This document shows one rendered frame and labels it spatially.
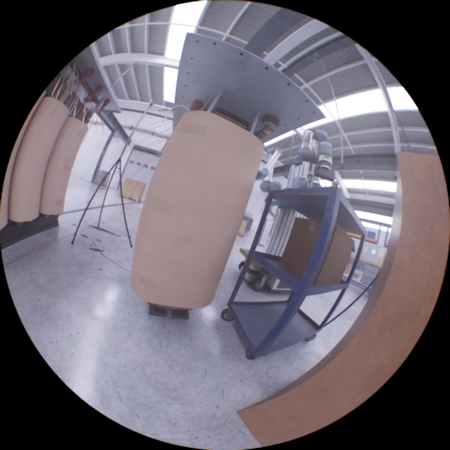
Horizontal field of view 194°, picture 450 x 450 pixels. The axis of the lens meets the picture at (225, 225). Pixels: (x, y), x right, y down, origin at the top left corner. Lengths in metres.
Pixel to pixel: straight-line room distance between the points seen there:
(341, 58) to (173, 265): 10.13
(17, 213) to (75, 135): 0.89
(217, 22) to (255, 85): 9.61
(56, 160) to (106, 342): 1.50
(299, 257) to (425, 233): 0.64
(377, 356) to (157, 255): 0.67
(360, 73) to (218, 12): 7.73
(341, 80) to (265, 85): 9.81
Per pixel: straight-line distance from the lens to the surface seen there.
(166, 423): 0.68
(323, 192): 0.54
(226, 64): 0.78
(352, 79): 10.54
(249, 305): 1.04
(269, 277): 1.61
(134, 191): 7.10
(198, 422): 0.69
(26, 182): 1.46
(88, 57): 1.60
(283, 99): 0.82
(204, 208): 0.49
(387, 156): 7.43
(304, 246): 0.77
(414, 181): 0.34
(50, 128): 1.49
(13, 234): 1.68
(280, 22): 4.08
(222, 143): 0.56
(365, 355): 0.33
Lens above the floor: 0.68
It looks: 4 degrees down
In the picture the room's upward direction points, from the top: 19 degrees clockwise
